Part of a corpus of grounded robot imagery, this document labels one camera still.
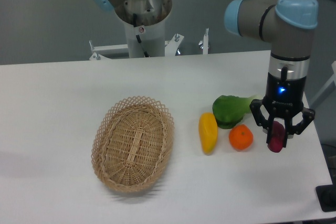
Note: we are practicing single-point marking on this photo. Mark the white frame at right edge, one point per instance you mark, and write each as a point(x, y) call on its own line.
point(324, 91)

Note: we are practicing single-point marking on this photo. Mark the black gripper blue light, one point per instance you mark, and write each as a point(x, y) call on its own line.
point(283, 99)

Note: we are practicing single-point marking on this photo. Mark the oval wicker basket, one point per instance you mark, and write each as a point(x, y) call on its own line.
point(133, 144)

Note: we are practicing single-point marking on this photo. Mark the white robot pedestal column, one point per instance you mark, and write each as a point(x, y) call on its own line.
point(145, 41)

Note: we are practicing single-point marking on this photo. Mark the yellow bell pepper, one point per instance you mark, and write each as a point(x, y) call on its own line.
point(208, 132)

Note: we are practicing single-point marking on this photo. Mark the green bok choy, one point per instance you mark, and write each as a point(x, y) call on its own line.
point(229, 110)

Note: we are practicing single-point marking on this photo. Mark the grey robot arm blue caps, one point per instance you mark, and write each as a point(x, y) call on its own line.
point(288, 25)

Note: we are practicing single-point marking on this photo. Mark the black device at table edge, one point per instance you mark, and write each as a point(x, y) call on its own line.
point(326, 197)

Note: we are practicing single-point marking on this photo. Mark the purple sweet potato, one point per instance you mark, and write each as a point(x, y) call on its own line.
point(277, 137)

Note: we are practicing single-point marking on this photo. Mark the orange tangerine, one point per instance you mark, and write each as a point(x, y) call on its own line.
point(241, 137)

